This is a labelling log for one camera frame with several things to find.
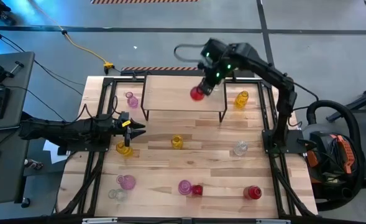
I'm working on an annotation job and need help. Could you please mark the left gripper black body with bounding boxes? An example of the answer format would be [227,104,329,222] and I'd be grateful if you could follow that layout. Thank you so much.
[106,111,133,147]

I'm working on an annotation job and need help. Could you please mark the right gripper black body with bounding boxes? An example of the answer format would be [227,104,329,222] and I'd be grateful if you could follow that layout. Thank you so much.
[201,60,226,88]

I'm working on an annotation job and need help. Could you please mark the round red glass vase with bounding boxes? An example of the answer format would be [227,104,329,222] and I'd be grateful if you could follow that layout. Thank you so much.
[190,86,206,102]

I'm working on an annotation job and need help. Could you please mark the yellow embossed glass bottle vase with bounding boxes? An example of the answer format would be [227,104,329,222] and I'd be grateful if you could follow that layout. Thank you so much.
[116,140,134,158]

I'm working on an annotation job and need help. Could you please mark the small pink glass vase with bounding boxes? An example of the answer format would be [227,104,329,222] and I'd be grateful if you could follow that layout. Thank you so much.
[125,91,139,109]

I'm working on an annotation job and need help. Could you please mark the amber glass vase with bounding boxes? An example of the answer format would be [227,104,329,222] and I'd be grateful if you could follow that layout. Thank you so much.
[234,90,250,109]

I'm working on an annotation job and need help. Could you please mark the fluted pink flared-neck vase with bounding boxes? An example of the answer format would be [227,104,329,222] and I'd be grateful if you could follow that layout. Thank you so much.
[116,174,137,191]

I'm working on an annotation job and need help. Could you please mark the ribbed pink glass bottle vase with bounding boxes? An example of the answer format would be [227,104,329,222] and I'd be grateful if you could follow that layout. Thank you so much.
[178,179,193,197]

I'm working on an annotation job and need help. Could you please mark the red square ribbed glass vase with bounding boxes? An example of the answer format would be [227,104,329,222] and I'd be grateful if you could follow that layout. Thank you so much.
[190,184,204,197]

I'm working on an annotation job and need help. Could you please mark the red glass bottle vase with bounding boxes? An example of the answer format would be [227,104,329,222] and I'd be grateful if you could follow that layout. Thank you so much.
[243,185,263,200]

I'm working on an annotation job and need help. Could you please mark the wooden shelf, black metal legs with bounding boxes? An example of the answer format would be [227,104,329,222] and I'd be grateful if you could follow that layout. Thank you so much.
[140,74,228,124]

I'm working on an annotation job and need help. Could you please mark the slender clear glass vase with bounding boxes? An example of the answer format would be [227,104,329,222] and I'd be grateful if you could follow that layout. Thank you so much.
[108,188,129,202]

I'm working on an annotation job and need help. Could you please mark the grey desk top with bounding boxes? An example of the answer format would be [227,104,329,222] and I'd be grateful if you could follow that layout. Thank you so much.
[0,51,36,131]
[0,126,32,206]

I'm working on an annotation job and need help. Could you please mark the black orange shop vacuum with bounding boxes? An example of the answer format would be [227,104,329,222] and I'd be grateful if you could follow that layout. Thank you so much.
[303,129,365,200]

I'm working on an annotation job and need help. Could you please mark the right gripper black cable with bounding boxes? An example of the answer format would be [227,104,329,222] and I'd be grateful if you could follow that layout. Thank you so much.
[173,43,208,65]

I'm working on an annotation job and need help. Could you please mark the orange extension cable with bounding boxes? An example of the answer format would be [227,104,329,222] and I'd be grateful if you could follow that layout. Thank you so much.
[27,0,115,71]

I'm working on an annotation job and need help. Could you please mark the silver metal bracket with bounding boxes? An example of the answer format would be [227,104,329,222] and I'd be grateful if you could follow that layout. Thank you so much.
[81,217,118,224]
[255,218,291,224]

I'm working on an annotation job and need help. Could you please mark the black corrugated vacuum hose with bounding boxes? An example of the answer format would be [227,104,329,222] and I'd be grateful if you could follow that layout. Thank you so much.
[306,99,366,212]

